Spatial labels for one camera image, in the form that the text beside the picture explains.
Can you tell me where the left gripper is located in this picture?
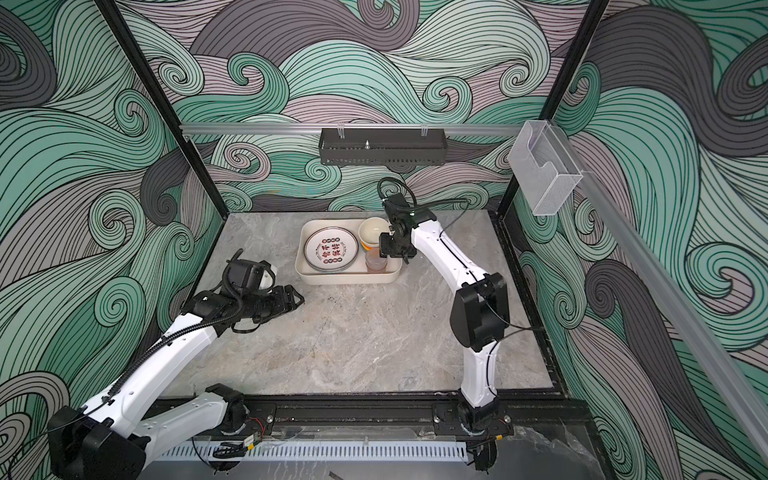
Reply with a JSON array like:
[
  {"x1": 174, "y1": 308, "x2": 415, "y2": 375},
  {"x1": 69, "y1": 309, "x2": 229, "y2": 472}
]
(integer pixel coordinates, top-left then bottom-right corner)
[{"x1": 243, "y1": 283, "x2": 305, "y2": 322}]

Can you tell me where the clear plastic cup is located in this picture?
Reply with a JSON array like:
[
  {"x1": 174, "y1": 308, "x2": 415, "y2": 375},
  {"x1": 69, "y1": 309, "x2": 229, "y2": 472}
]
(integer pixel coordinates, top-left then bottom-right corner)
[{"x1": 365, "y1": 248, "x2": 388, "y2": 259}]

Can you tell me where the white bowl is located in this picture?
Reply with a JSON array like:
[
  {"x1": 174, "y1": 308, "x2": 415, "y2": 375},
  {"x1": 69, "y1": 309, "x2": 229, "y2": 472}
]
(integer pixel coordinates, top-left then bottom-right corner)
[{"x1": 358, "y1": 217, "x2": 390, "y2": 244}]

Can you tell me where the pink plastic cup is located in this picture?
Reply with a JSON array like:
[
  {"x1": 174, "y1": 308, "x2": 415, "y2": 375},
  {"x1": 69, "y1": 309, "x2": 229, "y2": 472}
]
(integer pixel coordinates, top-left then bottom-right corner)
[{"x1": 365, "y1": 256, "x2": 388, "y2": 273}]

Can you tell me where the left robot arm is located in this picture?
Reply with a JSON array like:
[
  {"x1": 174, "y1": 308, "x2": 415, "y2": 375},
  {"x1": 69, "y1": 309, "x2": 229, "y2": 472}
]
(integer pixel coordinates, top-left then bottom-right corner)
[{"x1": 46, "y1": 255, "x2": 305, "y2": 479}]

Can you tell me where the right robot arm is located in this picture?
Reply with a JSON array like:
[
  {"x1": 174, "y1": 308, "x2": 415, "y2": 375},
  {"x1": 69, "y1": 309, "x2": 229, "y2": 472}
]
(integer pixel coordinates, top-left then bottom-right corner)
[{"x1": 380, "y1": 193, "x2": 510, "y2": 431}]

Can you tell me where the white plastic bin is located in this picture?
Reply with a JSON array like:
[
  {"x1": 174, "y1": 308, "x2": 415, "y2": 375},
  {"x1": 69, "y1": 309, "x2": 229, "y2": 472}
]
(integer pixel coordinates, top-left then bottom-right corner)
[{"x1": 295, "y1": 218, "x2": 403, "y2": 285}]

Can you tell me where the black wall tray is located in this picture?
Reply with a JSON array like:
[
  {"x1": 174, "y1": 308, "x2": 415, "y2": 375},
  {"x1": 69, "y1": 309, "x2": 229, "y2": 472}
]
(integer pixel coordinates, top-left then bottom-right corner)
[{"x1": 318, "y1": 127, "x2": 448, "y2": 168}]

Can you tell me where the clear acrylic wall holder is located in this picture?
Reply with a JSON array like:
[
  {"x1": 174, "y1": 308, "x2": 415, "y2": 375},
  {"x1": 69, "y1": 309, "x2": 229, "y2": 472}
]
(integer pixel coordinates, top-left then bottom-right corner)
[{"x1": 507, "y1": 120, "x2": 583, "y2": 217}]

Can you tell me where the white slotted cable duct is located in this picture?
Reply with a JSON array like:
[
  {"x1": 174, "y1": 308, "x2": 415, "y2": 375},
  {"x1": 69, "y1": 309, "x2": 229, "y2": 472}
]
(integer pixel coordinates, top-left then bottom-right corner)
[{"x1": 155, "y1": 440, "x2": 470, "y2": 463}]

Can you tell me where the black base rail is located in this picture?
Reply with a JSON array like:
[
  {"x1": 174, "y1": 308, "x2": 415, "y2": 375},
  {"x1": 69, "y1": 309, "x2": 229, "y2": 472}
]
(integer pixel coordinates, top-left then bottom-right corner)
[{"x1": 239, "y1": 391, "x2": 591, "y2": 436}]

